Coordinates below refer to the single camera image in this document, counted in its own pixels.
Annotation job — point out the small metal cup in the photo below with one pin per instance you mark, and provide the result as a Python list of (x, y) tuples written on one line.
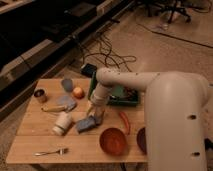
[(40, 96)]

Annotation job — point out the dark purple bowl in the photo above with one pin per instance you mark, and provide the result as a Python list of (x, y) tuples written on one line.
[(141, 140)]

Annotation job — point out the wooden table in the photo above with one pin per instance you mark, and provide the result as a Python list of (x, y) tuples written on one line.
[(35, 135)]

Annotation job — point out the green plastic tray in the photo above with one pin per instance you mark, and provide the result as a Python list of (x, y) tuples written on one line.
[(122, 96)]

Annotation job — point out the blue grey cup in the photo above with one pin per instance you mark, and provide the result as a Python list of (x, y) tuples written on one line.
[(67, 84)]

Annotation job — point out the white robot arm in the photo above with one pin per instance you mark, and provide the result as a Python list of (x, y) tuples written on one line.
[(173, 104)]

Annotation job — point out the grey blue cloth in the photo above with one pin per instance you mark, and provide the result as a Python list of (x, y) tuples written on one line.
[(68, 101)]

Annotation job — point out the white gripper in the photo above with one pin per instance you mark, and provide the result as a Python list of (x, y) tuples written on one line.
[(99, 97)]

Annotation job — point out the silver fork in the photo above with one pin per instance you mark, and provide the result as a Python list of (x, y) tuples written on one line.
[(59, 151)]

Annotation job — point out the dark shelf unit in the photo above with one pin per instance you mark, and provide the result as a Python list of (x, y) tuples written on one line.
[(35, 37)]

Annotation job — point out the red chili pepper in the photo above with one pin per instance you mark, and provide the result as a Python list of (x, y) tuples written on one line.
[(126, 122)]

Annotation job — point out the black box on floor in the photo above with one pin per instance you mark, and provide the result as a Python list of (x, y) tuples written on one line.
[(88, 69)]

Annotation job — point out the orange bowl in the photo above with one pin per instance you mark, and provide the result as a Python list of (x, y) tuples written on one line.
[(113, 141)]

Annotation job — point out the yellow banana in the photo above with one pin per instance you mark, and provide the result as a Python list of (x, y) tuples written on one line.
[(57, 108)]

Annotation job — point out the office chair base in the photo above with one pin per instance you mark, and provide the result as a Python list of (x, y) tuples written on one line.
[(155, 7)]

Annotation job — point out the red yellow apple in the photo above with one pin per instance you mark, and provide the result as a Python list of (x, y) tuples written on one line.
[(78, 92)]

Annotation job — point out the blue sponge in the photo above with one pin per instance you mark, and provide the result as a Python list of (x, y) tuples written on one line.
[(85, 124)]

